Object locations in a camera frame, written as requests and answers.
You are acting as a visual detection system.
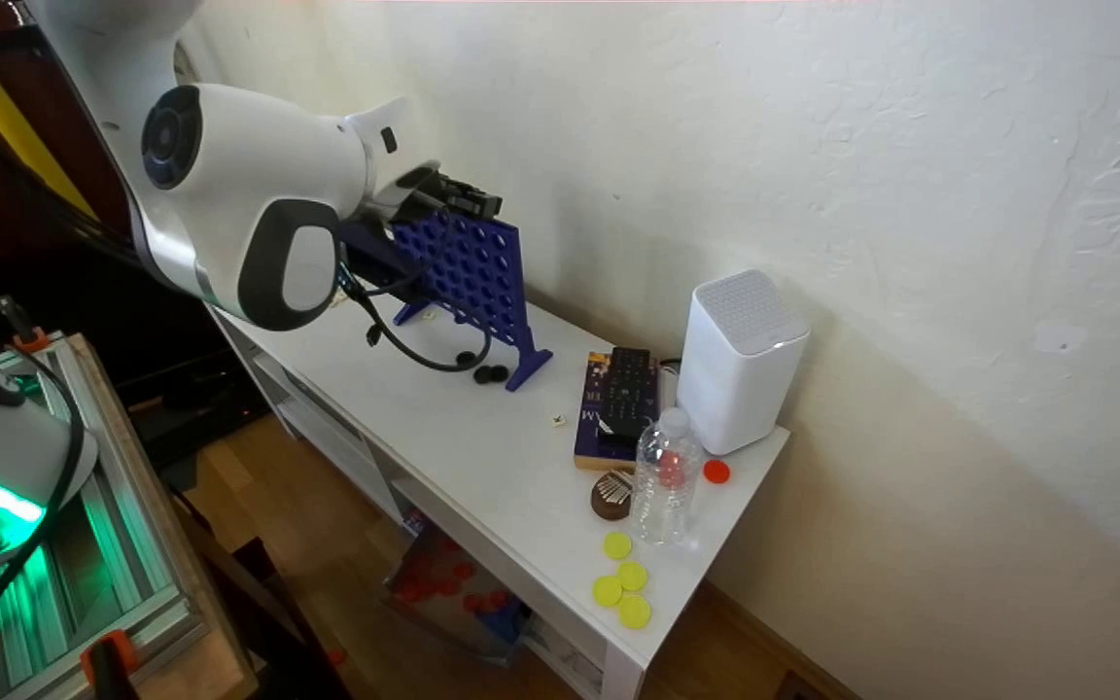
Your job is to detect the colourful red blue bag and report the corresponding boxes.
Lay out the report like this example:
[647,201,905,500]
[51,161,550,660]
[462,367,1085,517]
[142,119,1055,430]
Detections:
[380,517,538,666]

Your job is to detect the dark wooden cabinet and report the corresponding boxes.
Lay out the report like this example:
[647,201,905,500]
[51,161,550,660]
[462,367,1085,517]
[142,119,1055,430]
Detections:
[0,0,265,430]

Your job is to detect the clear plastic bottle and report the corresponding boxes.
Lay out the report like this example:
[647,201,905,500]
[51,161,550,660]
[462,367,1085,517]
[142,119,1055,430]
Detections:
[629,403,707,559]

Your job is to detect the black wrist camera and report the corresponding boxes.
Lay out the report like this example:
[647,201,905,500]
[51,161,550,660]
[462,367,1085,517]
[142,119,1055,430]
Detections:
[339,209,431,299]

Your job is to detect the black handled orange clamp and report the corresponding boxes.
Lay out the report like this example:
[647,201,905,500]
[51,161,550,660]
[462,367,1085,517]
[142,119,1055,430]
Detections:
[0,293,62,360]

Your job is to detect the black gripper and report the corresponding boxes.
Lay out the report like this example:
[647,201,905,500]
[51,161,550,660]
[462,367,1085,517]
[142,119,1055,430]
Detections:
[389,161,504,224]

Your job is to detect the black remote control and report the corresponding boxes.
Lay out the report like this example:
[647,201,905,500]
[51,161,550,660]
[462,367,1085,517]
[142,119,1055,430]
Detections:
[597,341,661,442]

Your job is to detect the brown round object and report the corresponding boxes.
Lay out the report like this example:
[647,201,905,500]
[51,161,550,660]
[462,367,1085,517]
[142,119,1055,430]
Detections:
[589,469,639,524]

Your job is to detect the aluminium frame stand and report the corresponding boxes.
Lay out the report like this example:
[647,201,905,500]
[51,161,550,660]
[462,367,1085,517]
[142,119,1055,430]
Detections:
[0,325,245,700]

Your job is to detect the dark rectangular box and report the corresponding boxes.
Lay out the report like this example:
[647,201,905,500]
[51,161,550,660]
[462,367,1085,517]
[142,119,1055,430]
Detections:
[572,345,669,476]

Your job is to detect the blue connect four grid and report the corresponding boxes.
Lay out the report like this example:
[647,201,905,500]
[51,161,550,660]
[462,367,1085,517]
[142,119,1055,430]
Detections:
[380,209,555,395]

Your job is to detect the yellow bar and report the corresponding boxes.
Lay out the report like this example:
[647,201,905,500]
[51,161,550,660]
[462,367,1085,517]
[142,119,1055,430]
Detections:
[0,4,105,224]

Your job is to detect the white plastic bin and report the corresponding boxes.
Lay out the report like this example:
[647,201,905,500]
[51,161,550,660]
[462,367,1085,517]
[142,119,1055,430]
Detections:
[673,270,813,460]

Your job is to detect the white shelf table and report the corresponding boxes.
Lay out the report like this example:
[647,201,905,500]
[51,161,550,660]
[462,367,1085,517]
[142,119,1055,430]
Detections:
[202,288,795,700]

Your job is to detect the thick black cable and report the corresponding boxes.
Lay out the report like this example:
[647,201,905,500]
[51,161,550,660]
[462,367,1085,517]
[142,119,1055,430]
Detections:
[0,338,88,675]

